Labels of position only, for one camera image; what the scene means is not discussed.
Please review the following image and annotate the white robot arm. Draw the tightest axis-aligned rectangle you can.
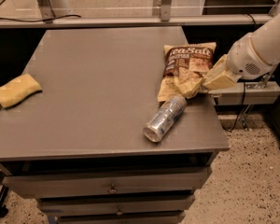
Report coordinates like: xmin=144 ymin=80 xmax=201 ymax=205
xmin=203 ymin=13 xmax=280 ymax=91

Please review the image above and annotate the metal frame rail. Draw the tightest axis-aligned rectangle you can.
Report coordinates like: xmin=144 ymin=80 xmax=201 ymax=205
xmin=0 ymin=14 xmax=272 ymax=29

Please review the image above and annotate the grey drawer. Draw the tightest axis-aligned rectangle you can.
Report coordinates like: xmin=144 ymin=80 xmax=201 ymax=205
xmin=38 ymin=193 xmax=195 ymax=217
xmin=3 ymin=167 xmax=211 ymax=199
xmin=58 ymin=211 xmax=186 ymax=224

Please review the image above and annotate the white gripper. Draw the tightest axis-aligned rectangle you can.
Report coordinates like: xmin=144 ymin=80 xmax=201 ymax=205
xmin=203 ymin=33 xmax=279 ymax=91

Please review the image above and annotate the top grey drawer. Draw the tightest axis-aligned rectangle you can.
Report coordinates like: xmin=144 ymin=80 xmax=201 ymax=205
xmin=3 ymin=167 xmax=211 ymax=199

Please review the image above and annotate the yellow sponge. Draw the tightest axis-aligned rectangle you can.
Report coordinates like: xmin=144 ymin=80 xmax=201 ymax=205
xmin=0 ymin=74 xmax=42 ymax=108

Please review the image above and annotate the bottom grey drawer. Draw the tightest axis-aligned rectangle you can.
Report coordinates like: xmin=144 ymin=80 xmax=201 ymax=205
xmin=58 ymin=211 xmax=186 ymax=224

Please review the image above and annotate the middle grey drawer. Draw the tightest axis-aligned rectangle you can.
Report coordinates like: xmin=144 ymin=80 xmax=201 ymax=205
xmin=38 ymin=193 xmax=195 ymax=217

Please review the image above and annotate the silver blue redbull can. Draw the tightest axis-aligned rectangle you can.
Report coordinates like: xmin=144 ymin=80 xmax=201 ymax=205
xmin=143 ymin=94 xmax=187 ymax=143

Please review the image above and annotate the grey drawer cabinet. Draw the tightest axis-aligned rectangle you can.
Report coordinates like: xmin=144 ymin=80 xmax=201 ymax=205
xmin=0 ymin=25 xmax=231 ymax=224

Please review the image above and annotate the brown sea salt chip bag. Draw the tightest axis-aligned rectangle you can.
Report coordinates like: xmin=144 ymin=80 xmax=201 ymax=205
xmin=158 ymin=42 xmax=217 ymax=102

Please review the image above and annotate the black stand foot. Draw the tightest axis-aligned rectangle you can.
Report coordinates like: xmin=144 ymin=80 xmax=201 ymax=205
xmin=0 ymin=186 xmax=8 ymax=217

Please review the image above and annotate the black cable on rail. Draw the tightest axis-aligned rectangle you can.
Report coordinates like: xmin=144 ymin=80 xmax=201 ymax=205
xmin=0 ymin=13 xmax=82 ymax=23

